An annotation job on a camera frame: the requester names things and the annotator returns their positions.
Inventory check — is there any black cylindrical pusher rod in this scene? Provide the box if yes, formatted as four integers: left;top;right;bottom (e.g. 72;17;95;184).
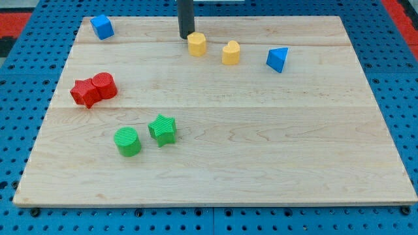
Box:
177;0;195;39

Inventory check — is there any green star block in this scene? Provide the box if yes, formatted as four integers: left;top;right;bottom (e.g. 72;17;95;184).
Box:
148;114;177;148

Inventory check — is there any red star block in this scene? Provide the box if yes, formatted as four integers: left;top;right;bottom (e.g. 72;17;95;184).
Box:
70;78;102;109

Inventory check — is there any yellow hexagon block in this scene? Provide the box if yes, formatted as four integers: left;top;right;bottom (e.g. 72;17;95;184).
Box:
187;32;206;57

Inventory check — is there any yellow heart block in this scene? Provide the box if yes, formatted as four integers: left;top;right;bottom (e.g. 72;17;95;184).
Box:
221;40;240;65

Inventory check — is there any blue cube block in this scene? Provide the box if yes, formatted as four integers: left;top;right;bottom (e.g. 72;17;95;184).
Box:
90;14;114;40

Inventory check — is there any blue triangular prism block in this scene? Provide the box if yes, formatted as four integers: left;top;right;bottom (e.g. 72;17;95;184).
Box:
266;48;289;73

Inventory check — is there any red cylinder block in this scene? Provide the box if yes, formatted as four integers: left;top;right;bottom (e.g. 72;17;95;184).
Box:
92;72;118;99

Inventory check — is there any light wooden board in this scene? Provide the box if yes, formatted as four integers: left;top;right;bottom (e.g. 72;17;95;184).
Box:
13;16;417;208

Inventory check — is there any green cylinder block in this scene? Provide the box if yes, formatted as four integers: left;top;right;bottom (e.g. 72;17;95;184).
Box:
114;127;142;157

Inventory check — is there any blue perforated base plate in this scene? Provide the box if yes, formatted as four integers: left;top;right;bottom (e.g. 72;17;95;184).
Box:
1;0;417;234

